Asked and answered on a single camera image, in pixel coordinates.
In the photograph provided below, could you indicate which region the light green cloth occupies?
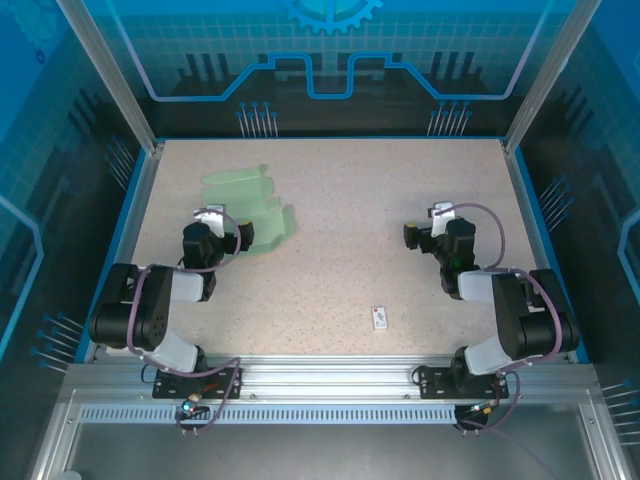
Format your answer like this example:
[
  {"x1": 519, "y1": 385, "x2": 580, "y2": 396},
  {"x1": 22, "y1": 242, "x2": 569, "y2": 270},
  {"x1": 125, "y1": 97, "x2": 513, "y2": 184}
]
[{"x1": 201, "y1": 164, "x2": 301, "y2": 256}]

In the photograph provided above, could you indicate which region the blue table border strip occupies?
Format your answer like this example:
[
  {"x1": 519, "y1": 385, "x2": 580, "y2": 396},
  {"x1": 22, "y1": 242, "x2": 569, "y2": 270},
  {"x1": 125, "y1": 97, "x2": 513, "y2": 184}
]
[
  {"x1": 514, "y1": 147, "x2": 591, "y2": 364},
  {"x1": 73, "y1": 147, "x2": 151, "y2": 364}
]

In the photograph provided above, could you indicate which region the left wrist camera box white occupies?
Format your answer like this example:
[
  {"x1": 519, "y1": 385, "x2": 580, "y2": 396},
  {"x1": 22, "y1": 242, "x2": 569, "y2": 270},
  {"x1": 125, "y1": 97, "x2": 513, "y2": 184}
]
[{"x1": 193, "y1": 203, "x2": 227, "y2": 236}]

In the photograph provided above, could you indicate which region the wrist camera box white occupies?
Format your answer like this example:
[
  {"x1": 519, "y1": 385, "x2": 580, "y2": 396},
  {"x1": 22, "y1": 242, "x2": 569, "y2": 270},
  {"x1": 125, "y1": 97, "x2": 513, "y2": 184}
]
[
  {"x1": 427, "y1": 201, "x2": 457, "y2": 237},
  {"x1": 193, "y1": 203, "x2": 227, "y2": 236}
]

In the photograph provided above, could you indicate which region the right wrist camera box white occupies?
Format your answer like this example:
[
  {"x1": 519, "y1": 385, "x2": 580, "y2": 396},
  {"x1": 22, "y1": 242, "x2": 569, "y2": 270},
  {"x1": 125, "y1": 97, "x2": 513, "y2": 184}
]
[{"x1": 427, "y1": 201, "x2": 457, "y2": 237}]

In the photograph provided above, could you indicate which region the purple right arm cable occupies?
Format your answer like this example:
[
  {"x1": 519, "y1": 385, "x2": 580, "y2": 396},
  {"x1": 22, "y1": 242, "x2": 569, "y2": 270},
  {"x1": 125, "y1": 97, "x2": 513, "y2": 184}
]
[{"x1": 435, "y1": 202, "x2": 562, "y2": 437}]

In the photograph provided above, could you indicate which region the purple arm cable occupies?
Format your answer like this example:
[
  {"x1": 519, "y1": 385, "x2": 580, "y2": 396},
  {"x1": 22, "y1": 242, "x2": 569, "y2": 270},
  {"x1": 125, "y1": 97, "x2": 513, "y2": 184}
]
[
  {"x1": 127, "y1": 208, "x2": 244, "y2": 437},
  {"x1": 435, "y1": 202, "x2": 562, "y2": 437}
]

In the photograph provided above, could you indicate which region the aluminium table side rail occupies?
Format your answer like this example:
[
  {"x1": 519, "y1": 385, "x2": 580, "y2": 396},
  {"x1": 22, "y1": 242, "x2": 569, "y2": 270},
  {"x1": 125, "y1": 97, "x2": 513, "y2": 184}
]
[
  {"x1": 82, "y1": 142, "x2": 166, "y2": 364},
  {"x1": 502, "y1": 139, "x2": 574, "y2": 364}
]

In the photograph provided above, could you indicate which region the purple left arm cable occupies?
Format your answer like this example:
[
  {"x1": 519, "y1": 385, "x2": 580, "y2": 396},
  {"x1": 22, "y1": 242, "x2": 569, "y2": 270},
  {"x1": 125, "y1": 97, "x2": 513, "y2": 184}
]
[{"x1": 127, "y1": 208, "x2": 244, "y2": 437}]

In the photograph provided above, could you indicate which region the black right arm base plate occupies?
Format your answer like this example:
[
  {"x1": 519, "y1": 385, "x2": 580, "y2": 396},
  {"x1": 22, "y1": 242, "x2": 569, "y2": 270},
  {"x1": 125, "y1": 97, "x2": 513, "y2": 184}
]
[{"x1": 415, "y1": 365, "x2": 510, "y2": 401}]

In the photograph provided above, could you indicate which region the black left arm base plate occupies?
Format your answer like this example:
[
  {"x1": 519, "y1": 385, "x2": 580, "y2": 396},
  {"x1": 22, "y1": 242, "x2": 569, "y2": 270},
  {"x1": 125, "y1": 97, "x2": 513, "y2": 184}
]
[{"x1": 152, "y1": 367, "x2": 245, "y2": 401}]

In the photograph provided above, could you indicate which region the aluminium mounting rail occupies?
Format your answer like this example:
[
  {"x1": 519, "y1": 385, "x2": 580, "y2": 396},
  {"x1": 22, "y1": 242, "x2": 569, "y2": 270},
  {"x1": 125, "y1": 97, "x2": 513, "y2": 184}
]
[{"x1": 64, "y1": 354, "x2": 596, "y2": 404}]

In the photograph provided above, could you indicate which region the aluminium frame post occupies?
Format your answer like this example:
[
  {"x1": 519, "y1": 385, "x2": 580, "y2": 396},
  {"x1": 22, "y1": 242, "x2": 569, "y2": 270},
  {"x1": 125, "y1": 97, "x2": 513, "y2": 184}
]
[
  {"x1": 53, "y1": 0, "x2": 166, "y2": 154},
  {"x1": 502, "y1": 0, "x2": 605, "y2": 155}
]

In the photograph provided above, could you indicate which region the slotted grey cable duct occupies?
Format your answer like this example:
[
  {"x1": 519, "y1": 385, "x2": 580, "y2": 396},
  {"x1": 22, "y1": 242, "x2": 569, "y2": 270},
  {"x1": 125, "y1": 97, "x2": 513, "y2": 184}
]
[{"x1": 78, "y1": 404, "x2": 460, "y2": 425}]

